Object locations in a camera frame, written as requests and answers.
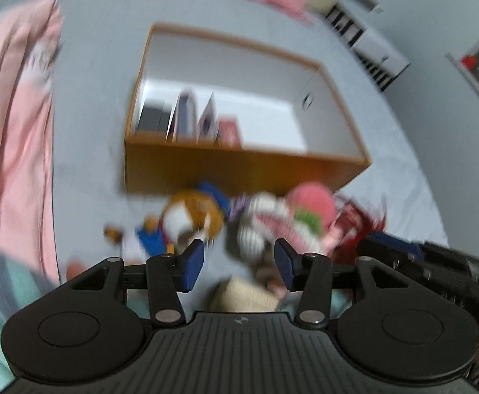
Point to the red box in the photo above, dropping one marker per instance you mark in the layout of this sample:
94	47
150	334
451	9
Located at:
468	61

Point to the small beige box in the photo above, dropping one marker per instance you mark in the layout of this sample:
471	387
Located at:
243	295

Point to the pink blanket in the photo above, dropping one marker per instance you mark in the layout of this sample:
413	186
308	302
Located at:
14	131

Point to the shiba plush with sailor cap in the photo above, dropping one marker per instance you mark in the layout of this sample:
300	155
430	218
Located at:
194	209

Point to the orange cardboard box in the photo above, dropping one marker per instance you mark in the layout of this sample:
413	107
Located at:
223	172

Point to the white packet blue circle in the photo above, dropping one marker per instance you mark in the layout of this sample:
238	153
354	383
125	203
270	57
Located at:
208	119

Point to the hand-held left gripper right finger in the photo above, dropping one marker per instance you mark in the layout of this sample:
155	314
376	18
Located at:
286	262

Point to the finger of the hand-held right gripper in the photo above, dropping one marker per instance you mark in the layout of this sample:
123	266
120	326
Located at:
395	244

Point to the small black box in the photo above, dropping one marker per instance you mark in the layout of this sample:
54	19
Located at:
153	119

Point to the red feather toy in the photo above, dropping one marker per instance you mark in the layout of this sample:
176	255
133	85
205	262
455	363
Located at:
358	221

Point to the teal striped clothing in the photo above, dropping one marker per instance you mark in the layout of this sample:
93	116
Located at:
1	316

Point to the white pink knit toy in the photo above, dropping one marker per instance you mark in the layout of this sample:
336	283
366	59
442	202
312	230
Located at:
260	213

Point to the red packet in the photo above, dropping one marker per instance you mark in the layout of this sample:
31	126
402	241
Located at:
230	133

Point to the small orange brown trinket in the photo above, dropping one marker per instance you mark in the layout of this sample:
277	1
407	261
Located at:
113	232

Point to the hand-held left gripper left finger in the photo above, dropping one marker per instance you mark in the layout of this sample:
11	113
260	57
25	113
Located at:
192	262

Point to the pink green plush ball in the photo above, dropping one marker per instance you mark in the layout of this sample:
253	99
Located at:
309	199

